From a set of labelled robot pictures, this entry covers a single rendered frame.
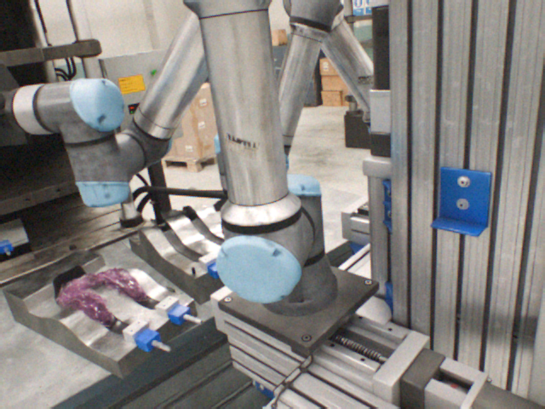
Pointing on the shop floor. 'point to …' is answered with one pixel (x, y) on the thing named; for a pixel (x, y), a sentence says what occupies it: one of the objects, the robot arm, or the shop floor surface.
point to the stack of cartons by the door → (332, 86)
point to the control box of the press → (132, 96)
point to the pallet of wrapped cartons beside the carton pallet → (195, 135)
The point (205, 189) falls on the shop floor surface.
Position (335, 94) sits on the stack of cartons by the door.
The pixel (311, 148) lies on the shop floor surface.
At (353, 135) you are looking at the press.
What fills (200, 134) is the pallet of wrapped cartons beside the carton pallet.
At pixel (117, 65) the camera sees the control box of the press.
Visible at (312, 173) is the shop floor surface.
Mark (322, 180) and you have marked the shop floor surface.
